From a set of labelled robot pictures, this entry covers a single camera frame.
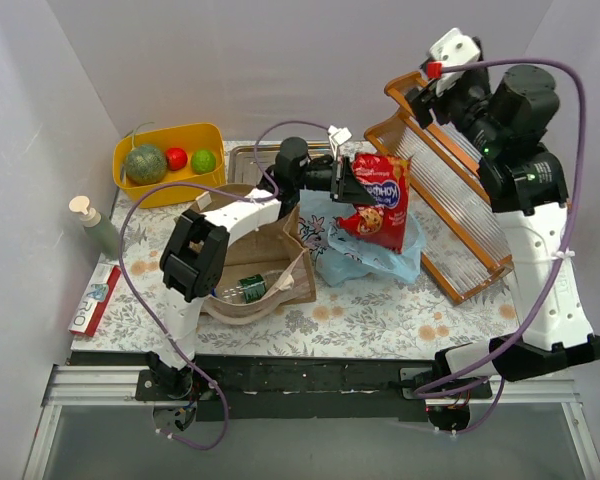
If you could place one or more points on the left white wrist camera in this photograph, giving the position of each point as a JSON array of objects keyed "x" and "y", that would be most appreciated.
[{"x": 337, "y": 137}]

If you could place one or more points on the aluminium frame rail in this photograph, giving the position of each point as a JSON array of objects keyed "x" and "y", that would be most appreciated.
[{"x": 116, "y": 385}]

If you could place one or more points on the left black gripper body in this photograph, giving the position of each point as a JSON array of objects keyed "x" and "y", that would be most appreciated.
[{"x": 338, "y": 179}]

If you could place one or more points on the red cookie packet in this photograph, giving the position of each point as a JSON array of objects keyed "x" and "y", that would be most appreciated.
[{"x": 386, "y": 179}]

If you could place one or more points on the white paper leaflet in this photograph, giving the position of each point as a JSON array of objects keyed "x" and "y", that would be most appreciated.
[{"x": 95, "y": 299}]

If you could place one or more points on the orange wooden rack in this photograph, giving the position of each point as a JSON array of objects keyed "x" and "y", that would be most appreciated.
[{"x": 471, "y": 188}]

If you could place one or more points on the yellow plastic basket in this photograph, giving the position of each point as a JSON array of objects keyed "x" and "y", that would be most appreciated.
[{"x": 189, "y": 137}]

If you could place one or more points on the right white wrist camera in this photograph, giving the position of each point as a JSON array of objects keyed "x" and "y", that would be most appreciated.
[{"x": 454, "y": 48}]

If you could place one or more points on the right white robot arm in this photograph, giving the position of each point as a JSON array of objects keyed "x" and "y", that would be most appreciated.
[{"x": 554, "y": 333}]

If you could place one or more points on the brown burlap tote bag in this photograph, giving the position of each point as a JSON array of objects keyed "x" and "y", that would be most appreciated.
[{"x": 261, "y": 240}]

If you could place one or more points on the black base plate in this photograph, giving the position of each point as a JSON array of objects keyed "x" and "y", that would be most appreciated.
[{"x": 269, "y": 387}]

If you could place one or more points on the green melon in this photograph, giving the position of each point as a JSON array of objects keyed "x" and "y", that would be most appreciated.
[{"x": 144, "y": 164}]

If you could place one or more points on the floral table mat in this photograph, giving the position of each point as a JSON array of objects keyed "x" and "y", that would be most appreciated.
[{"x": 370, "y": 317}]

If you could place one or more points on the silver metal tray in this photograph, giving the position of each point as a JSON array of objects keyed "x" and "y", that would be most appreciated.
[{"x": 242, "y": 167}]

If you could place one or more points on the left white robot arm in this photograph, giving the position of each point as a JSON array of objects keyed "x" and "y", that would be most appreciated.
[{"x": 194, "y": 257}]

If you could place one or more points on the green lime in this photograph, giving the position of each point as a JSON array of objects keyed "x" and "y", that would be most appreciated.
[{"x": 203, "y": 161}]

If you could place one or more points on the red apple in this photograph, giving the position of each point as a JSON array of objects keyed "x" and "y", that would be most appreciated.
[{"x": 177, "y": 158}]

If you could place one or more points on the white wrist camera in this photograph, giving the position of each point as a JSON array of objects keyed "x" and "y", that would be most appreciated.
[
  {"x": 337, "y": 137},
  {"x": 454, "y": 48}
]

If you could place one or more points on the clear plastic water bottle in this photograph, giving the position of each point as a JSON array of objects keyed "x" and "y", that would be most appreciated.
[{"x": 247, "y": 290}]

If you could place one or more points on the light blue plastic bag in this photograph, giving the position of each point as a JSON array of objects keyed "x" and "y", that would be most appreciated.
[{"x": 338, "y": 256}]

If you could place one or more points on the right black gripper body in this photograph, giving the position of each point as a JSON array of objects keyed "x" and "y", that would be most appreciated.
[{"x": 421, "y": 95}]

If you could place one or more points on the green pump bottle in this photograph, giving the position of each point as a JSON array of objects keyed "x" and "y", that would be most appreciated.
[{"x": 96, "y": 226}]

